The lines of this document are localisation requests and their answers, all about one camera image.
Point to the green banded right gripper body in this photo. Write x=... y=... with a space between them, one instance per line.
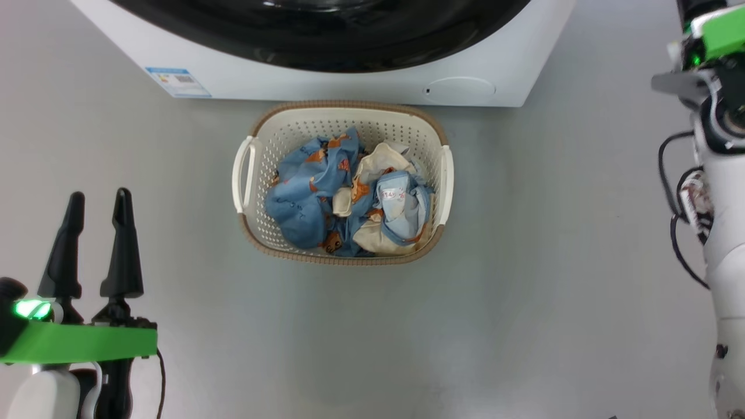
x=724 y=35

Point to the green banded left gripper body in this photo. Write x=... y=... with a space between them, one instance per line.
x=87 y=343

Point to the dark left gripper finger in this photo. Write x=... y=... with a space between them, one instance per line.
x=64 y=256
x=123 y=256

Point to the blue bear print garment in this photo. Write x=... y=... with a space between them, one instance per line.
x=302 y=186

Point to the cream garment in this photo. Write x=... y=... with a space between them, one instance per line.
x=378 y=160

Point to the light blue garment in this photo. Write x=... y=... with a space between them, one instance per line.
x=407 y=209

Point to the black round washer door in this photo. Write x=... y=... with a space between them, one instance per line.
x=320 y=35

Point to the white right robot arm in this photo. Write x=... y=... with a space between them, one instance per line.
x=727 y=262

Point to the cream perforated laundry basket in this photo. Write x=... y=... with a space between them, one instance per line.
x=291 y=122

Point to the white front-load washing machine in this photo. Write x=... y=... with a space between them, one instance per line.
x=349 y=87

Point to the blue energy label sticker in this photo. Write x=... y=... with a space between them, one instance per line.
x=177 y=81

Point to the round white filter cover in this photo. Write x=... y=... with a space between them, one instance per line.
x=465 y=90

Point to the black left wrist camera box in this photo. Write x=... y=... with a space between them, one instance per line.
x=9 y=326

